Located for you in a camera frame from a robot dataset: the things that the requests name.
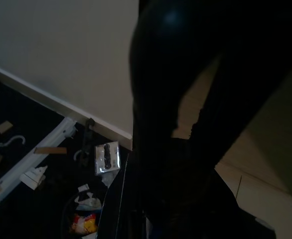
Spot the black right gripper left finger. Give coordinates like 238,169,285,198
130,0,226,150

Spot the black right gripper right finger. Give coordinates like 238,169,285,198
188,0,292,170

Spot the black floor mat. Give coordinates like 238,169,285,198
0,73,134,239

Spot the clear blister pack black part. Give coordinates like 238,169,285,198
94,141,122,177

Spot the small white hook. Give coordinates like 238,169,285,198
73,149,87,162

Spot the white torn paper packet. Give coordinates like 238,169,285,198
75,183,103,211

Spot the pale wooden block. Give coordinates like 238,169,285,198
0,120,13,143

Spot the white S-shaped hook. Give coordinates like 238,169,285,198
0,135,27,149

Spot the yellow red snack packet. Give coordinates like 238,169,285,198
70,212,99,235

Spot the straight black cable chain piece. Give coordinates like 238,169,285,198
82,118,95,166

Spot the long white plastic rail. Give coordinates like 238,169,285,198
0,117,77,203

